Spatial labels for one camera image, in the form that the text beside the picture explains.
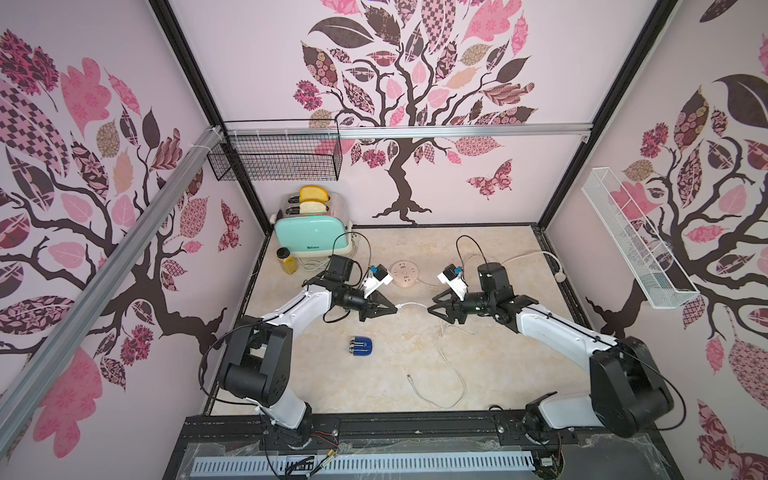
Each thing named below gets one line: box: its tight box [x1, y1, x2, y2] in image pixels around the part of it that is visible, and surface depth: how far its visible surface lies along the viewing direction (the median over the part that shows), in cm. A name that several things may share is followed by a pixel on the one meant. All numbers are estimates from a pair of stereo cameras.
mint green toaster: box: [269, 192, 354, 258], surface depth 106 cm
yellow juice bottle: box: [276, 246, 298, 275], surface depth 103 cm
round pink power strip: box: [390, 260, 419, 288], surface depth 105 cm
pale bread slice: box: [299, 201, 327, 214], surface depth 102 cm
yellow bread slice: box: [299, 185, 329, 203], surface depth 106 cm
